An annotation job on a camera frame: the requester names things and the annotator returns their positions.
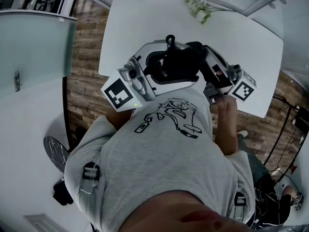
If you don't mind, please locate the white flower sprig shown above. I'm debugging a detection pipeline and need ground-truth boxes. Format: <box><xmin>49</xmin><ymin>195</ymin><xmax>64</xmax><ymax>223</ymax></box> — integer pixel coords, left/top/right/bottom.
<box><xmin>184</xmin><ymin>0</ymin><xmax>212</xmax><ymax>25</ymax></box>

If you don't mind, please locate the round black marble side table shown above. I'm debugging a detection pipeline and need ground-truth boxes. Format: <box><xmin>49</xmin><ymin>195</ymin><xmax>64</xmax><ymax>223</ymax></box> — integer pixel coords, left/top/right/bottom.
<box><xmin>43</xmin><ymin>135</ymin><xmax>70</xmax><ymax>174</ymax></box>

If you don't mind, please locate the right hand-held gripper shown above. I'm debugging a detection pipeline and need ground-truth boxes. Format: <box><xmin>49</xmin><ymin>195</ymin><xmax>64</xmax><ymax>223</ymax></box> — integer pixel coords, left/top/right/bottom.
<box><xmin>200</xmin><ymin>46</ymin><xmax>257</xmax><ymax>104</ymax></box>

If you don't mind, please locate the person's right forearm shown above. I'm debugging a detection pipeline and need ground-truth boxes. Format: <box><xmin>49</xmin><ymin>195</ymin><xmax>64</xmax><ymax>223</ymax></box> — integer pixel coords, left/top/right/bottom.
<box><xmin>213</xmin><ymin>97</ymin><xmax>239</xmax><ymax>157</ymax></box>

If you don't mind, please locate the black chest strap buckle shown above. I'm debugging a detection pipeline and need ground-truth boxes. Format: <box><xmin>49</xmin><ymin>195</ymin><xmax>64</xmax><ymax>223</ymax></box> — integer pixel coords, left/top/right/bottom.
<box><xmin>234</xmin><ymin>192</ymin><xmax>247</xmax><ymax>206</ymax></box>
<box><xmin>83</xmin><ymin>162</ymin><xmax>101</xmax><ymax>181</ymax></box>

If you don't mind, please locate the person's chin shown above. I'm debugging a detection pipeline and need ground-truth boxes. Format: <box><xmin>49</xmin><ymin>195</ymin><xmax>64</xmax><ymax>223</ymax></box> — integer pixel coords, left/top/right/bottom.
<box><xmin>119</xmin><ymin>189</ymin><xmax>252</xmax><ymax>232</ymax></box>

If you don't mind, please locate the black bag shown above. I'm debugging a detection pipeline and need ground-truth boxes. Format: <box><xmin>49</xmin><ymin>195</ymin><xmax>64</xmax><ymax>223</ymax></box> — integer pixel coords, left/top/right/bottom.
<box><xmin>53</xmin><ymin>179</ymin><xmax>74</xmax><ymax>206</ymax></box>

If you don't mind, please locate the grey printed t-shirt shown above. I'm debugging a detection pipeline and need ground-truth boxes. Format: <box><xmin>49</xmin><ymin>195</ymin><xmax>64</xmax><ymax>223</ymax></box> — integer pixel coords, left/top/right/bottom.
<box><xmin>64</xmin><ymin>89</ymin><xmax>256</xmax><ymax>232</ymax></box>

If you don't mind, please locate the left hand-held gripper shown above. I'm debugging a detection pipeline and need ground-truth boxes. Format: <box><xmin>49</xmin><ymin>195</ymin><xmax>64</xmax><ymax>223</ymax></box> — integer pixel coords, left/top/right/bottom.
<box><xmin>100</xmin><ymin>39</ymin><xmax>197</xmax><ymax>113</ymax></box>

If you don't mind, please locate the person's left forearm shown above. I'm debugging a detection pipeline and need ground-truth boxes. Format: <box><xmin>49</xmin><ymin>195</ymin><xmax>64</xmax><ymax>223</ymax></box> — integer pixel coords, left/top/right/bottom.
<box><xmin>106</xmin><ymin>109</ymin><xmax>135</xmax><ymax>131</ymax></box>

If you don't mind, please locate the metal door handle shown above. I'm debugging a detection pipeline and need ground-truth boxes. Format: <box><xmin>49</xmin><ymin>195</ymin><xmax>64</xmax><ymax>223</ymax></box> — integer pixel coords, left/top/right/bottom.
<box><xmin>14</xmin><ymin>71</ymin><xmax>24</xmax><ymax>92</ymax></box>

